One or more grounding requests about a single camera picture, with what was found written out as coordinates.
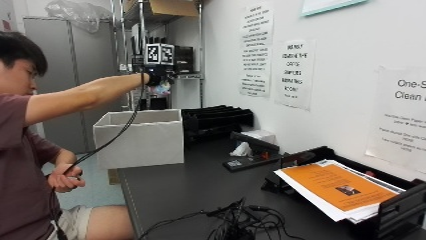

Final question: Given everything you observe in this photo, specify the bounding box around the pastel soft toy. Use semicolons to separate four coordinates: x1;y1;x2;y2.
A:
148;81;173;99

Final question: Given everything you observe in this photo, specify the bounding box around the black glove cable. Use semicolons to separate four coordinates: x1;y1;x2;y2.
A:
49;70;148;240

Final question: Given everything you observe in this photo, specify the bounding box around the black device on shelf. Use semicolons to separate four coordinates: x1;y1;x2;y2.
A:
173;45;196;75

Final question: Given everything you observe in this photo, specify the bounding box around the white cube of black markers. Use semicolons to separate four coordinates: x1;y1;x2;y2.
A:
144;42;176;67

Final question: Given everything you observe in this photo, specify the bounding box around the brown cardboard piece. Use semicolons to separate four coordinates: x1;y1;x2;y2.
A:
106;168;122;186

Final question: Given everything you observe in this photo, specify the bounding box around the metal shelf rack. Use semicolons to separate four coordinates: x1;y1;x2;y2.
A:
109;0;206;110

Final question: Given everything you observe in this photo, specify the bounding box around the black file organizer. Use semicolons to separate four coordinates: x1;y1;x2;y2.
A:
180;104;256;145

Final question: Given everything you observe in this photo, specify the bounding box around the person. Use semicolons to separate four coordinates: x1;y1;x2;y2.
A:
0;31;148;240

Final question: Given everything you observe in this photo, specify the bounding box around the white open box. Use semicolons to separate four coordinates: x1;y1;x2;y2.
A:
92;108;186;170

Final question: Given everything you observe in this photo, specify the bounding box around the grey metal cabinet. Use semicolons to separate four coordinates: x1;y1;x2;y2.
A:
23;16;130;155

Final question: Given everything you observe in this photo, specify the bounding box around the brown cardboard box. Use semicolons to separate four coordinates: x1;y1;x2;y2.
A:
124;0;200;18

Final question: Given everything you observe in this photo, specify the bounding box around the small white box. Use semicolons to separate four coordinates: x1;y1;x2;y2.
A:
240;129;278;146

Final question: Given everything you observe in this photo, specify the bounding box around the crumpled white tissue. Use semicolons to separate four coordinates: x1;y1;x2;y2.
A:
229;141;254;158

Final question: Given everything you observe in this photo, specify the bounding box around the clear plastic bag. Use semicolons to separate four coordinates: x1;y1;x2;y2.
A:
44;0;114;34

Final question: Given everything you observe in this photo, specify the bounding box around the black desk hole punch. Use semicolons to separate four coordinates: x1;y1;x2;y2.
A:
221;131;282;173

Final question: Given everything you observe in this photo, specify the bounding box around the teal framed board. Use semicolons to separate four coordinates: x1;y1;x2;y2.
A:
301;0;370;17

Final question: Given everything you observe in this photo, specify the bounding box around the stack of white papers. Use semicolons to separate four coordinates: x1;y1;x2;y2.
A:
273;158;407;224

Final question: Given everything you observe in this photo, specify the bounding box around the orange printed sheet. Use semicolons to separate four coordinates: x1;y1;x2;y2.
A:
281;162;399;212

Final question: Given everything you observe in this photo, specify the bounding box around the black paper tray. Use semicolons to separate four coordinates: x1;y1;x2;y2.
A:
260;145;426;240

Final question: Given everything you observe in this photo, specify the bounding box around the tall printed wall notice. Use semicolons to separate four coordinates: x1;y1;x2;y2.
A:
238;2;275;99

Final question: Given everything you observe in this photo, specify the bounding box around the short printed wall notice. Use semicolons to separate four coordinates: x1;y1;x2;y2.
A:
273;39;317;112

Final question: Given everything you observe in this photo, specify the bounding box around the tangle of black cables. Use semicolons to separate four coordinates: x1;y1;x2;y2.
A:
137;197;309;240

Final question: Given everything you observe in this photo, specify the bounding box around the large printed wall notice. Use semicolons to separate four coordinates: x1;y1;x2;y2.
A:
363;65;426;175

